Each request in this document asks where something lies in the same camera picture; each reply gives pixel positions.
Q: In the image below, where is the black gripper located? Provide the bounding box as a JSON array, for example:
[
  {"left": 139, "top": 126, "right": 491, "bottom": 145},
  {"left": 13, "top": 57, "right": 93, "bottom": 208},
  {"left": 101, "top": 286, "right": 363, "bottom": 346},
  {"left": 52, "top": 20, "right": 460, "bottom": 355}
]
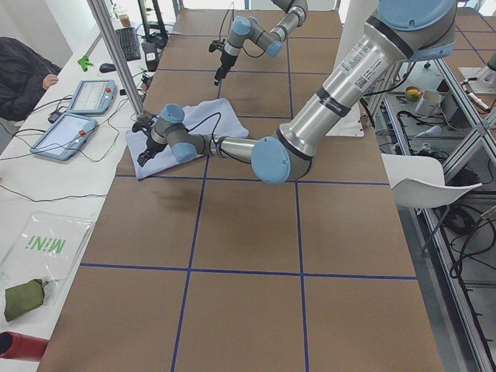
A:
[
  {"left": 132, "top": 121, "right": 167, "bottom": 167},
  {"left": 208, "top": 40, "right": 237, "bottom": 86}
]

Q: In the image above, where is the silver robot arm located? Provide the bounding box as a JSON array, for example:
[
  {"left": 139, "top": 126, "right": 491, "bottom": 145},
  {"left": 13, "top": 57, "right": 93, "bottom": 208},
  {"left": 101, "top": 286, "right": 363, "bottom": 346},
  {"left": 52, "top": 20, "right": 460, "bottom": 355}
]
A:
[
  {"left": 137, "top": 1, "right": 457, "bottom": 184},
  {"left": 208, "top": 0, "right": 308, "bottom": 86}
]

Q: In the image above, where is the upper blue teach pendant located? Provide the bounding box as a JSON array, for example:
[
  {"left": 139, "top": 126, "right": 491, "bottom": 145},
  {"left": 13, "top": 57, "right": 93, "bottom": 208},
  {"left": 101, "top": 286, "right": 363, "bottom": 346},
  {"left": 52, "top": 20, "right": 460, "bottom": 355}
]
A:
[{"left": 67, "top": 80, "right": 116, "bottom": 115}]

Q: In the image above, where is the blue teach pendant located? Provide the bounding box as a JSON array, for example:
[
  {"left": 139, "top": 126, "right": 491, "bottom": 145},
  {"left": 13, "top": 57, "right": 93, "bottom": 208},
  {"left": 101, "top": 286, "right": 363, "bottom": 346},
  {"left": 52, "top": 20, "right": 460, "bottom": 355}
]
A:
[
  {"left": 67, "top": 80, "right": 116, "bottom": 115},
  {"left": 29, "top": 113, "right": 97, "bottom": 161}
]

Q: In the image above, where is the lower blue teach pendant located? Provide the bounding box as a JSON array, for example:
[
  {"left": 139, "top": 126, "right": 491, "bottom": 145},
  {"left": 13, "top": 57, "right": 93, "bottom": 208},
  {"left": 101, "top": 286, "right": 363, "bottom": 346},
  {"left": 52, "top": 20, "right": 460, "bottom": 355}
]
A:
[{"left": 29, "top": 113, "right": 97, "bottom": 161}]

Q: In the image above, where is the black computer mouse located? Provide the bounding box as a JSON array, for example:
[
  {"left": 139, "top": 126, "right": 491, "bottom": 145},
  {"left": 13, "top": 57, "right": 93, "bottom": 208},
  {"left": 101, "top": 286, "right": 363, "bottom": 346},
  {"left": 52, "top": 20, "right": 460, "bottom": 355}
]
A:
[{"left": 99, "top": 63, "right": 116, "bottom": 74}]

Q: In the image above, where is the black keyboard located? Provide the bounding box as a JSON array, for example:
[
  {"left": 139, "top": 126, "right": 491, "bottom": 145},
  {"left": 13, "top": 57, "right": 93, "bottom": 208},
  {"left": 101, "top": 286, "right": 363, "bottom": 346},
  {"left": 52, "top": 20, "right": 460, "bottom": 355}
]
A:
[{"left": 115, "top": 26, "right": 141, "bottom": 61}]

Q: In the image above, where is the green plastic toy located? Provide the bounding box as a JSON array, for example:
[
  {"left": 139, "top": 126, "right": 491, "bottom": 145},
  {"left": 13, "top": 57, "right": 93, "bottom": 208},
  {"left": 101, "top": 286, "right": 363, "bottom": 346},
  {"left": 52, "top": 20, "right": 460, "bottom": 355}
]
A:
[{"left": 77, "top": 55, "right": 94, "bottom": 72}]

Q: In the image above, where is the clear plastic bag green print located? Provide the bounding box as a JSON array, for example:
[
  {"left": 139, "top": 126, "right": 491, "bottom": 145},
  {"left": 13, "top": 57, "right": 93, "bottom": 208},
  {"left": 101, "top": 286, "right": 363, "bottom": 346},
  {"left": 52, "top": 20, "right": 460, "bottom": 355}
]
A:
[{"left": 1, "top": 212, "right": 94, "bottom": 306}]

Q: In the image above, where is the person in black jacket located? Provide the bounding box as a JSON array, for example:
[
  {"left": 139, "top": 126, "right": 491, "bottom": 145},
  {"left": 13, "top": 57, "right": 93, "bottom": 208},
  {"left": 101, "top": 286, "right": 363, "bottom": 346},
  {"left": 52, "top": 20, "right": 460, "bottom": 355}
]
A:
[{"left": 1, "top": 36, "right": 61, "bottom": 122}]

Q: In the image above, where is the olive green pouch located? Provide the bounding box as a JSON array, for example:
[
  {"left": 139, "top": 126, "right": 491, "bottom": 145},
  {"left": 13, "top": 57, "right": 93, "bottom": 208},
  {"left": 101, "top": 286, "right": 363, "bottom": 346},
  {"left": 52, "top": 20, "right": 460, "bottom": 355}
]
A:
[{"left": 4, "top": 279, "right": 52, "bottom": 322}]

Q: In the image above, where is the white moulded chair seat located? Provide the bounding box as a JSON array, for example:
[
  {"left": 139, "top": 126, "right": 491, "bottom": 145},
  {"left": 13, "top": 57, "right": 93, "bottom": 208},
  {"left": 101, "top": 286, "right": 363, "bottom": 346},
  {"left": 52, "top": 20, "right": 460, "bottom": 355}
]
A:
[{"left": 381, "top": 153, "right": 482, "bottom": 208}]

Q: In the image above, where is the red cylinder bottle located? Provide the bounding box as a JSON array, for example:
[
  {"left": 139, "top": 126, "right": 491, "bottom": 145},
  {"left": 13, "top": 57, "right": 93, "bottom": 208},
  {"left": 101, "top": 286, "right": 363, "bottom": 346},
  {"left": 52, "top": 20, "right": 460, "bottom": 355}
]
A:
[{"left": 1, "top": 332, "right": 49, "bottom": 362}]

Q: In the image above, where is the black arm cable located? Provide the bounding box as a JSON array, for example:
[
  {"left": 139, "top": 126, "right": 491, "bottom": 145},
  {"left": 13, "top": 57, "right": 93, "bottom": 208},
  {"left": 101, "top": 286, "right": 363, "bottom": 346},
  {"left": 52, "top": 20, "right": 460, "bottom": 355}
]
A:
[{"left": 184, "top": 112, "right": 224, "bottom": 156}]

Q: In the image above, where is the aluminium frame post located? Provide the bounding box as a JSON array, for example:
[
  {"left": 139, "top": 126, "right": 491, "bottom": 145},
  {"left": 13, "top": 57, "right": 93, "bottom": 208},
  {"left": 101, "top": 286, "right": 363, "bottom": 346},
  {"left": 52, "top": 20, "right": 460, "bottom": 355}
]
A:
[{"left": 87, "top": 0, "right": 144, "bottom": 117}]

